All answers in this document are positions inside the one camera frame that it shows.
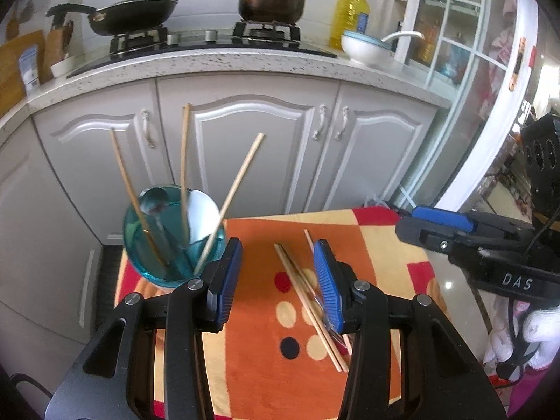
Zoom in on white ladle in bowl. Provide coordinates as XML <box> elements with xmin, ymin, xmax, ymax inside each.
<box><xmin>381</xmin><ymin>30</ymin><xmax>425</xmax><ymax>44</ymax></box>

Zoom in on yellow oil bottle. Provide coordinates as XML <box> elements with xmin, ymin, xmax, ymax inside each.
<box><xmin>329</xmin><ymin>0</ymin><xmax>370</xmax><ymax>50</ymax></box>

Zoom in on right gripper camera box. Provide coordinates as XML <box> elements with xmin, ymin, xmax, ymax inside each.
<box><xmin>521</xmin><ymin>113</ymin><xmax>560</xmax><ymax>230</ymax></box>

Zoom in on wooden cutting board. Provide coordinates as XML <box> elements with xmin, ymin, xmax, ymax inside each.
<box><xmin>0</xmin><ymin>30</ymin><xmax>45</xmax><ymax>117</ymax></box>

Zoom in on small white bowl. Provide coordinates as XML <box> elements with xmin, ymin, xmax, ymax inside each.
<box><xmin>50</xmin><ymin>56</ymin><xmax>77</xmax><ymax>79</ymax></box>

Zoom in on floral cup teal rim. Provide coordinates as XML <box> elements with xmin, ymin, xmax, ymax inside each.
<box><xmin>124</xmin><ymin>185</ymin><xmax>209</xmax><ymax>288</ymax></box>

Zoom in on orange patterned cloth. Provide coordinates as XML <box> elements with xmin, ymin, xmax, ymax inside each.
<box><xmin>114</xmin><ymin>205</ymin><xmax>450</xmax><ymax>420</ymax></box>

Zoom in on black frying pan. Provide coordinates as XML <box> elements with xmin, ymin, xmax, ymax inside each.
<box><xmin>45</xmin><ymin>0</ymin><xmax>178</xmax><ymax>36</ymax></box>

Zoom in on white kitchen cabinets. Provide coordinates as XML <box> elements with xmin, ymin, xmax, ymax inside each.
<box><xmin>1</xmin><ymin>74</ymin><xmax>447</xmax><ymax>342</ymax></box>

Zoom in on white blue bowl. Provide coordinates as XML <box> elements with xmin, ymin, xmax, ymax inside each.
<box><xmin>341</xmin><ymin>30</ymin><xmax>396</xmax><ymax>67</ymax></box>

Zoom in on black cable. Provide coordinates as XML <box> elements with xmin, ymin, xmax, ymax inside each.
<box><xmin>10</xmin><ymin>372</ymin><xmax>53</xmax><ymax>403</ymax></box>

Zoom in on pale thin chopstick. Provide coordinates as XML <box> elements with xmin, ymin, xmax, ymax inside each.
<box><xmin>110</xmin><ymin>129</ymin><xmax>168</xmax><ymax>266</ymax></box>

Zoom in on black gas stove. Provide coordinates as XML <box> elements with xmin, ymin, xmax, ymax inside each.
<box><xmin>68</xmin><ymin>21</ymin><xmax>336</xmax><ymax>78</ymax></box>

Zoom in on white plastic spoon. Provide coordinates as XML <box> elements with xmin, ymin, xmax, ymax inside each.
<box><xmin>187</xmin><ymin>190</ymin><xmax>220</xmax><ymax>245</ymax></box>

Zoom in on dark brown chopstick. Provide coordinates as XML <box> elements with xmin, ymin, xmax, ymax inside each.
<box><xmin>282</xmin><ymin>246</ymin><xmax>353</xmax><ymax>356</ymax></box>

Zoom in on glass display cabinet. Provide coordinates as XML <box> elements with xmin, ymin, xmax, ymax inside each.
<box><xmin>393</xmin><ymin>0</ymin><xmax>539</xmax><ymax>210</ymax></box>

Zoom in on wooden knife block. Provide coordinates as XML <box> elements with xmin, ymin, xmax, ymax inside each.
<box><xmin>42</xmin><ymin>12</ymin><xmax>74</xmax><ymax>81</ymax></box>

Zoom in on light wooden chopstick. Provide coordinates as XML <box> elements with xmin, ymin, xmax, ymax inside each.
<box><xmin>180</xmin><ymin>103</ymin><xmax>191</xmax><ymax>245</ymax></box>
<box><xmin>194</xmin><ymin>133</ymin><xmax>265</xmax><ymax>277</ymax></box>
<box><xmin>274</xmin><ymin>244</ymin><xmax>348</xmax><ymax>373</ymax></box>

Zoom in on blue white packet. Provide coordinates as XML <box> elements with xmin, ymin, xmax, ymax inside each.
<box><xmin>18</xmin><ymin>44</ymin><xmax>40</xmax><ymax>95</ymax></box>

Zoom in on right gloved hand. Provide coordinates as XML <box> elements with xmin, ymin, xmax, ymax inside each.
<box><xmin>483</xmin><ymin>297</ymin><xmax>559</xmax><ymax>370</ymax></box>

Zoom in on metal spoon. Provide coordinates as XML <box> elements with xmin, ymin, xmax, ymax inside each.
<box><xmin>140</xmin><ymin>187</ymin><xmax>175</xmax><ymax>269</ymax></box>

